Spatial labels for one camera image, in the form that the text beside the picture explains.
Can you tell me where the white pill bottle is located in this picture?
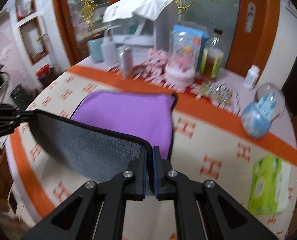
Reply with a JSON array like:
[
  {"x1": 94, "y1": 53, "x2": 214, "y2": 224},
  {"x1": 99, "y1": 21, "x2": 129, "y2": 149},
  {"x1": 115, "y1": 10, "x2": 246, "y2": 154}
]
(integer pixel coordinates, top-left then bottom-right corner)
[{"x1": 243, "y1": 64, "x2": 260, "y2": 89}]

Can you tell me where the orange framed glass door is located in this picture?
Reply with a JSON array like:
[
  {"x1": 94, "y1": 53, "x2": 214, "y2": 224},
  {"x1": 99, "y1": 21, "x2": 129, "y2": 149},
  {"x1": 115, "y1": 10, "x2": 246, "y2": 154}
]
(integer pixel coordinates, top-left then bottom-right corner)
[{"x1": 50, "y1": 0, "x2": 281, "y2": 78}]

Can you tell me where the purple microfibre towel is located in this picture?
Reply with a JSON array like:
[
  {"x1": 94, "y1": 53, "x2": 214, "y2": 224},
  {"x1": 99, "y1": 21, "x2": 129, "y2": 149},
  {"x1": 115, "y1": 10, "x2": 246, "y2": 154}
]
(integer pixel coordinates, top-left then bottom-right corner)
[{"x1": 70, "y1": 90, "x2": 177, "y2": 160}]

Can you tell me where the blue printed carton box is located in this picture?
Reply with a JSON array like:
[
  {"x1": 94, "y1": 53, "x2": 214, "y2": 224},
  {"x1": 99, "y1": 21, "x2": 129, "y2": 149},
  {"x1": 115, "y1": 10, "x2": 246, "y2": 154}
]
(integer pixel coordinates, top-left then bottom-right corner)
[{"x1": 170, "y1": 22, "x2": 209, "y2": 72}]

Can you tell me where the amber liquid glass bottle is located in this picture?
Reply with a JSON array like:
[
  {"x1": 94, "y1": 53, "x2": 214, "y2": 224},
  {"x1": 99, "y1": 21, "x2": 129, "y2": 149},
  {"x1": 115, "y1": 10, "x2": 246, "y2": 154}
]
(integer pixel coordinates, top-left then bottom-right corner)
[{"x1": 200, "y1": 28, "x2": 225, "y2": 80}]

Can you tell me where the white squeeze bottle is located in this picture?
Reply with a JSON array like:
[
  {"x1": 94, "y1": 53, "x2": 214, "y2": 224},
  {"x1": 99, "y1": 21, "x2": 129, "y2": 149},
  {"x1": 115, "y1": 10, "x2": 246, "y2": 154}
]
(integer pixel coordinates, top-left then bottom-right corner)
[{"x1": 101, "y1": 28, "x2": 118, "y2": 65}]

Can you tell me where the pink base glass dome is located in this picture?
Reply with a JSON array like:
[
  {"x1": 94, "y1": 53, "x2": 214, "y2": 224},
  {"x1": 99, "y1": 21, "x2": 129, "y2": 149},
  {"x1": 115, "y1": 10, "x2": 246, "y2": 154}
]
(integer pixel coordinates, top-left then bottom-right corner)
[{"x1": 163, "y1": 31, "x2": 197, "y2": 89}]

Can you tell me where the white covered appliance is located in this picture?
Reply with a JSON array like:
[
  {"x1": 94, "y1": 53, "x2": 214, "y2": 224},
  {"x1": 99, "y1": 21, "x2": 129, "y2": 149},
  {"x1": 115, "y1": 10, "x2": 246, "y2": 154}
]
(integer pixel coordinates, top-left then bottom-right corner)
[{"x1": 103, "y1": 0, "x2": 178, "y2": 50}]

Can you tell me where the orange patterned tablecloth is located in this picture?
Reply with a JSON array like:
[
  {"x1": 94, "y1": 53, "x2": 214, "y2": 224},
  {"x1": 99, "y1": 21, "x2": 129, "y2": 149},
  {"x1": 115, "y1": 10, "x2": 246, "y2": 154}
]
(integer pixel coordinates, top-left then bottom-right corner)
[{"x1": 5, "y1": 65, "x2": 297, "y2": 239}]

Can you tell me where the green tissue pack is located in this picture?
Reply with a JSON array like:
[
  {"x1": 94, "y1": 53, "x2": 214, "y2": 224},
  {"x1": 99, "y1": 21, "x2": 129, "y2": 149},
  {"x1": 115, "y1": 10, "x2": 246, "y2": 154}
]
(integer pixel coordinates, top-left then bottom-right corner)
[{"x1": 248, "y1": 155, "x2": 291, "y2": 216}]

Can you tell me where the blue castle snow globe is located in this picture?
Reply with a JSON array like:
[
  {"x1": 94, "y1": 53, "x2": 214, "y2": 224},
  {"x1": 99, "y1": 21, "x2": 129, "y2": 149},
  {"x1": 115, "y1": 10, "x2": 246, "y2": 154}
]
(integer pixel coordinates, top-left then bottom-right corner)
[{"x1": 241, "y1": 83, "x2": 286, "y2": 139}]

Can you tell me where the red lidded bucket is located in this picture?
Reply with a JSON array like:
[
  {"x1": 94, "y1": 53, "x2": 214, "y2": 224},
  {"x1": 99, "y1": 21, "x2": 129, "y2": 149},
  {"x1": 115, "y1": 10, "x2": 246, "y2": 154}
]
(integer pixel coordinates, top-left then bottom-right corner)
[{"x1": 36, "y1": 64, "x2": 55, "y2": 87}]

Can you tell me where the pink block pig figure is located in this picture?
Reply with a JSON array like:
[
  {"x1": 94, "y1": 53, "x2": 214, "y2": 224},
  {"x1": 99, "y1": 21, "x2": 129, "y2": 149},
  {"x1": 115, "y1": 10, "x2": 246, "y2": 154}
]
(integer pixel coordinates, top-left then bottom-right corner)
[{"x1": 142, "y1": 48, "x2": 168, "y2": 82}]

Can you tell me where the grey microfibre towel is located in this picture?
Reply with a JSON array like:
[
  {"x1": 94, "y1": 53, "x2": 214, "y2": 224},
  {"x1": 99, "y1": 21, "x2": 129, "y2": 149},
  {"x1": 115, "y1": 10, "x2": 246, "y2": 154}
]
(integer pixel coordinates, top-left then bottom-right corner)
[{"x1": 29, "y1": 109, "x2": 152, "y2": 182}]

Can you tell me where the foil pill blister pack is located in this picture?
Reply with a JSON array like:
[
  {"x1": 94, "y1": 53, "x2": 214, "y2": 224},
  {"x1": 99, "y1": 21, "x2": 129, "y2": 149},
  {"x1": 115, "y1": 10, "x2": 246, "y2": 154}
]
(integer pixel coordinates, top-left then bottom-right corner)
[{"x1": 199, "y1": 82, "x2": 232, "y2": 105}]

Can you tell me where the silver orange drink can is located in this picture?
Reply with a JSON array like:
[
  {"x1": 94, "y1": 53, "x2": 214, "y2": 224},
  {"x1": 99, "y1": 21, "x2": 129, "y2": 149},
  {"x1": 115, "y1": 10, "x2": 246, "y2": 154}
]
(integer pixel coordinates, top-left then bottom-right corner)
[{"x1": 117, "y1": 45, "x2": 133, "y2": 77}]

